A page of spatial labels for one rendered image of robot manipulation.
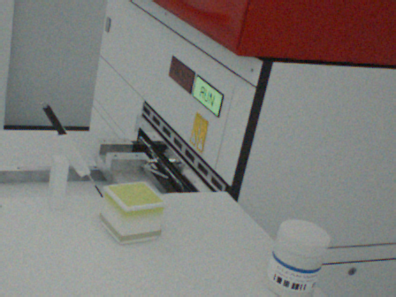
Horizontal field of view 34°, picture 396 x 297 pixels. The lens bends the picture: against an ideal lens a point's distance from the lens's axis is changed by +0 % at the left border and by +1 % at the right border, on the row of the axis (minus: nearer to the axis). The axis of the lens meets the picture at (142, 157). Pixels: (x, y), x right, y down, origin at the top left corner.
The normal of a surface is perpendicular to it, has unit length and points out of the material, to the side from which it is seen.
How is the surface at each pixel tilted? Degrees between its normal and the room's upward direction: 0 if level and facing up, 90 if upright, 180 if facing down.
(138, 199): 0
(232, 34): 90
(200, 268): 0
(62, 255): 0
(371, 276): 90
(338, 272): 90
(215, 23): 90
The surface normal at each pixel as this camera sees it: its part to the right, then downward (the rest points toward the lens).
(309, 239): 0.17, -0.90
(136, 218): 0.49, 0.43
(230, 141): -0.92, 0.00
